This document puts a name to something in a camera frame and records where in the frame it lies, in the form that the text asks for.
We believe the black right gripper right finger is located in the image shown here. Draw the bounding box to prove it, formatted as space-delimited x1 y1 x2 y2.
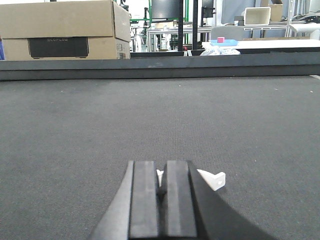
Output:
161 160 274 240

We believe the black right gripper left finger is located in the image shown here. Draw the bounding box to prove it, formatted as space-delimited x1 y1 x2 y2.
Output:
88 161 160 240

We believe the white curved PVC pipe clamp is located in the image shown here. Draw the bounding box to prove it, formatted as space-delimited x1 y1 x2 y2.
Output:
156 169 226 191

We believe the white plastic bin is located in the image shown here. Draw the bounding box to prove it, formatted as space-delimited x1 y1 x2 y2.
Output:
243 6 271 26

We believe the black foam board stack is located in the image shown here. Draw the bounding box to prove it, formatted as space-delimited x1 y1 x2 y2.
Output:
0 52 320 81

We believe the clear plastic bag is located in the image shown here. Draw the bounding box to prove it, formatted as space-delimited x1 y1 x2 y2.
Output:
200 46 241 56

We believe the light blue tray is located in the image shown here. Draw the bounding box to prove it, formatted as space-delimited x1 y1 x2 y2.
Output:
209 39 238 47

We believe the large cardboard box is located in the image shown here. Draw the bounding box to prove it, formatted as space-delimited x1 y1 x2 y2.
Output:
0 0 130 61

